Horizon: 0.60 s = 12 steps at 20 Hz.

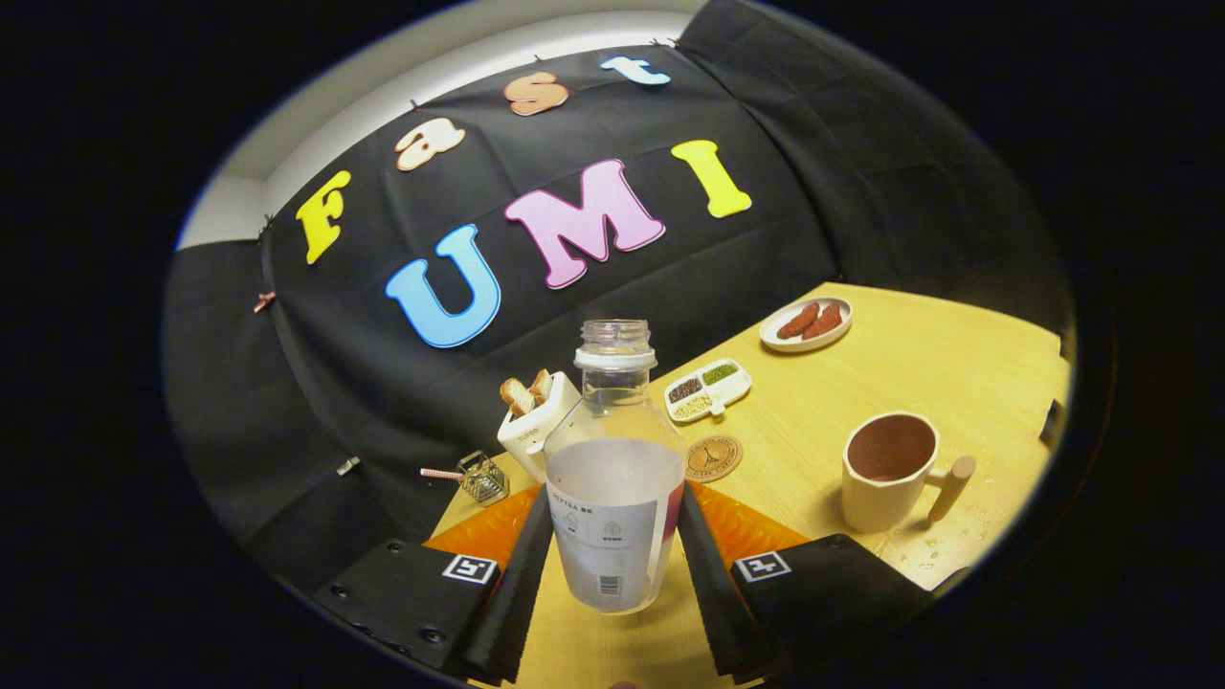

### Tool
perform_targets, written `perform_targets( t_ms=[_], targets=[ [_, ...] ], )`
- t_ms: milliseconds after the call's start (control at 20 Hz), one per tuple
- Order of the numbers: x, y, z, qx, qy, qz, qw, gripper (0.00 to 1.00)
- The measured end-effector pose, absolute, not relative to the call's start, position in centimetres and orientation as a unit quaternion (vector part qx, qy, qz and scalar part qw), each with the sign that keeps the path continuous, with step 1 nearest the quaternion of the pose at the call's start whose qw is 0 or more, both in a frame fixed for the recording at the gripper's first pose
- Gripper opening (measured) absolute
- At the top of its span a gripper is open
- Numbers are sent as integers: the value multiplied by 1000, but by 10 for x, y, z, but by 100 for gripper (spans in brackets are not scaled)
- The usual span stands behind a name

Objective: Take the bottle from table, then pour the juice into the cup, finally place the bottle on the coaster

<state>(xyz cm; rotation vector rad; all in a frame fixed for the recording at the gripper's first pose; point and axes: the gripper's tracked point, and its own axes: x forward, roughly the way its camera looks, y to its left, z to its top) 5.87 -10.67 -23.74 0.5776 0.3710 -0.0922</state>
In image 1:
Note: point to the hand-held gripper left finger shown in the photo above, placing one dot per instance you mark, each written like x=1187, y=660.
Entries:
x=522, y=593

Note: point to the black backdrop cloth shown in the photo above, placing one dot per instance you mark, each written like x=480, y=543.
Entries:
x=383, y=402

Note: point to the wooden table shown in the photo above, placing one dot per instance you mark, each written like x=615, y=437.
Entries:
x=861, y=383

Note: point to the white divided seed dish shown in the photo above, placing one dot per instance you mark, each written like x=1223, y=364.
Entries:
x=732, y=388

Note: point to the pink clip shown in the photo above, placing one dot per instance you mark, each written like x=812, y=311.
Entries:
x=263, y=301

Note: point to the pink striped straw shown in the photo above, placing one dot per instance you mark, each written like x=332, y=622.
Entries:
x=440, y=473

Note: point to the clear plastic juice bottle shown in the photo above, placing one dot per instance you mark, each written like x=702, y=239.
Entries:
x=612, y=498

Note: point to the white toaster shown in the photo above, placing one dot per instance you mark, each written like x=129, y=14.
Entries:
x=531, y=440

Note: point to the round wooden coaster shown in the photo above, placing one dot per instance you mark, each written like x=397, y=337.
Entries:
x=714, y=457

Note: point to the white clip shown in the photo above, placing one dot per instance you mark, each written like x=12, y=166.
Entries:
x=347, y=465

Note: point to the black table clamp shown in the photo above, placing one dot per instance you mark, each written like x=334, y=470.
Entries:
x=1053, y=423

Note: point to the toast bread slice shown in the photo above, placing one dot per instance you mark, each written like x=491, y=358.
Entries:
x=517, y=395
x=542, y=385

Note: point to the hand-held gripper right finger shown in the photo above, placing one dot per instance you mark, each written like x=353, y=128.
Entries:
x=708, y=593

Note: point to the white round plate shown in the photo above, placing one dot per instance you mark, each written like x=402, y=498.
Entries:
x=780, y=342

